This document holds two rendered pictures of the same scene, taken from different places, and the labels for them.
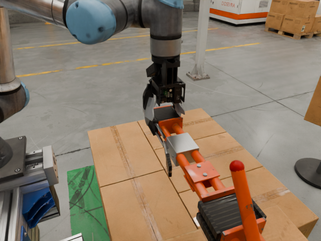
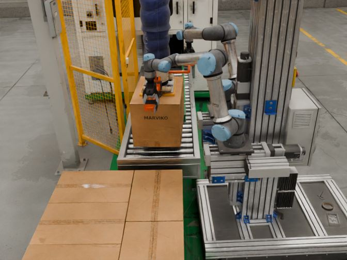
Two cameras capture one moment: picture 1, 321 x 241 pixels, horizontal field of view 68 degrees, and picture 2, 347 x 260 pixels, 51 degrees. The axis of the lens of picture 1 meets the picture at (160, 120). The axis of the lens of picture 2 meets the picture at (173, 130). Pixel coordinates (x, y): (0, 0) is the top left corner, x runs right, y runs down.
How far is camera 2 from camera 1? 2.93 m
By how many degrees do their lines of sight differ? 114
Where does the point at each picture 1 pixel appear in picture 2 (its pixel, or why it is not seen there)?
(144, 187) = (150, 211)
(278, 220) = (133, 101)
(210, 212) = (159, 83)
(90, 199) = not seen: outside the picture
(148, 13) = not seen: hidden behind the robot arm
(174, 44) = not seen: hidden behind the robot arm
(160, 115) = (153, 101)
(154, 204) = (148, 199)
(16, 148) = (221, 145)
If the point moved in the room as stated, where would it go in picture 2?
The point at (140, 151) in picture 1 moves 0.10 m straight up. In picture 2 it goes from (135, 245) to (133, 234)
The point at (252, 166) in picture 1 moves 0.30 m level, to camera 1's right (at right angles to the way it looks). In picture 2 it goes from (56, 204) to (24, 195)
